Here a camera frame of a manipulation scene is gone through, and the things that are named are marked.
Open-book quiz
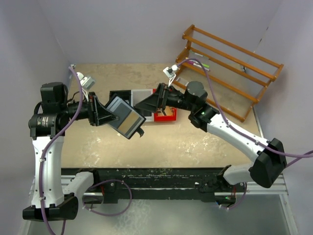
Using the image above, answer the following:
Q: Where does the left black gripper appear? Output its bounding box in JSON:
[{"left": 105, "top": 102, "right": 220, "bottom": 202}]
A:
[{"left": 60, "top": 91, "right": 119, "bottom": 126}]

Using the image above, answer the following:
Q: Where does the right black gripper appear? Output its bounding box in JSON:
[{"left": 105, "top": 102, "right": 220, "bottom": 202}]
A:
[{"left": 135, "top": 83, "right": 195, "bottom": 113}]

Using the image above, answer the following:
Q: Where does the black card holder wallet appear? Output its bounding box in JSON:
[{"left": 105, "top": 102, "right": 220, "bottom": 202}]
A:
[{"left": 106, "top": 94, "right": 146, "bottom": 139}]

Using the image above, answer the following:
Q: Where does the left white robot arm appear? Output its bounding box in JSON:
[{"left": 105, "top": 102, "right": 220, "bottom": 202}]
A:
[{"left": 22, "top": 82, "right": 117, "bottom": 222}]

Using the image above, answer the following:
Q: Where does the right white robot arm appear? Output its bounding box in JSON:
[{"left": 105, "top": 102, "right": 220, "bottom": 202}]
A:
[{"left": 135, "top": 81, "right": 287, "bottom": 191}]

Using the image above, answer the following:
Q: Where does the white plastic bin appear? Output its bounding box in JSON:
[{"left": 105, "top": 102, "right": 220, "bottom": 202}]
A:
[{"left": 131, "top": 89, "right": 154, "bottom": 122}]

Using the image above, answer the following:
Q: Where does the red plastic bin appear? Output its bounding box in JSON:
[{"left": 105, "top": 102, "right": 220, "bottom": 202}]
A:
[{"left": 152, "top": 88, "right": 178, "bottom": 122}]

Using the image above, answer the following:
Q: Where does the black plastic bin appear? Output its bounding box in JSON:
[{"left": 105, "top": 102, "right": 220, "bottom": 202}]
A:
[{"left": 109, "top": 90, "right": 131, "bottom": 104}]

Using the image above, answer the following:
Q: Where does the pink marker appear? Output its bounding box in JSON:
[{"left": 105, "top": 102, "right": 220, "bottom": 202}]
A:
[{"left": 187, "top": 60, "right": 210, "bottom": 71}]

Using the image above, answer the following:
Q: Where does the green capped marker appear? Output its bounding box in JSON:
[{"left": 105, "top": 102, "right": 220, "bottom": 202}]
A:
[{"left": 193, "top": 62, "right": 210, "bottom": 69}]

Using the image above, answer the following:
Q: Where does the wooden tiered rack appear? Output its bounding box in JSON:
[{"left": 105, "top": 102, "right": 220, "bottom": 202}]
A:
[{"left": 174, "top": 24, "right": 284, "bottom": 122}]

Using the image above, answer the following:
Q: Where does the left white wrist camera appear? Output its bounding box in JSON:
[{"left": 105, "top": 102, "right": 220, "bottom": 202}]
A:
[{"left": 76, "top": 72, "right": 95, "bottom": 92}]

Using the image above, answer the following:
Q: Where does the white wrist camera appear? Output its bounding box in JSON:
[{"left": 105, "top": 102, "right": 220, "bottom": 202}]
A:
[
  {"left": 163, "top": 64, "right": 179, "bottom": 87},
  {"left": 76, "top": 72, "right": 95, "bottom": 92}
]

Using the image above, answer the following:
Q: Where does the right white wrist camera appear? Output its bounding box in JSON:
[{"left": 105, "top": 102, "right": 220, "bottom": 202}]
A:
[{"left": 163, "top": 64, "right": 179, "bottom": 87}]

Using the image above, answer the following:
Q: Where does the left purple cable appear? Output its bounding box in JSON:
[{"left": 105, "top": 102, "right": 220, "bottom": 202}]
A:
[{"left": 40, "top": 66, "right": 133, "bottom": 235}]

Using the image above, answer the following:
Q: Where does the purple cable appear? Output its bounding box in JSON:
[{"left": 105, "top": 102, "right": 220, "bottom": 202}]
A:
[
  {"left": 40, "top": 66, "right": 133, "bottom": 235},
  {"left": 176, "top": 58, "right": 313, "bottom": 211}
]

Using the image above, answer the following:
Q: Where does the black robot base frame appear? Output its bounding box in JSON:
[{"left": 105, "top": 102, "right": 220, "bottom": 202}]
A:
[{"left": 43, "top": 167, "right": 272, "bottom": 205}]

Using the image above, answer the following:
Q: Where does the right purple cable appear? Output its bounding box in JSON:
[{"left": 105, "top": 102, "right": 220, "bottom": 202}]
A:
[{"left": 176, "top": 58, "right": 313, "bottom": 211}]

